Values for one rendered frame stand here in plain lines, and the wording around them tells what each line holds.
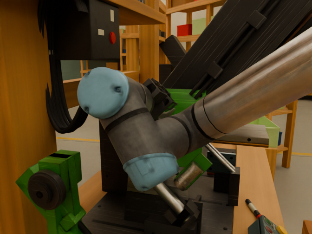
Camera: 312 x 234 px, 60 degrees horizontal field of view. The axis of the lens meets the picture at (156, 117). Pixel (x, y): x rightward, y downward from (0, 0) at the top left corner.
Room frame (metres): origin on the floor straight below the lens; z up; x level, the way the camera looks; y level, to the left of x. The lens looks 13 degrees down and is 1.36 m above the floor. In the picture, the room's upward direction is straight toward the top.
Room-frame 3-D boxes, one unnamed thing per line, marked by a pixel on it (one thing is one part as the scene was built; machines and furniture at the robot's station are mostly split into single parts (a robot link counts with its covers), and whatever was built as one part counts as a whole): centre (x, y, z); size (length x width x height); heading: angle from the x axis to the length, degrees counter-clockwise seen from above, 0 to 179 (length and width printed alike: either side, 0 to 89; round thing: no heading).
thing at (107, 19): (0.78, 0.19, 1.42); 0.17 x 0.12 x 0.15; 163
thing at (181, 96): (0.74, -0.08, 1.17); 0.13 x 0.12 x 0.20; 163
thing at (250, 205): (0.72, -0.30, 0.91); 0.13 x 0.02 x 0.02; 4
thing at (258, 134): (0.87, -0.16, 1.11); 0.39 x 0.16 x 0.03; 73
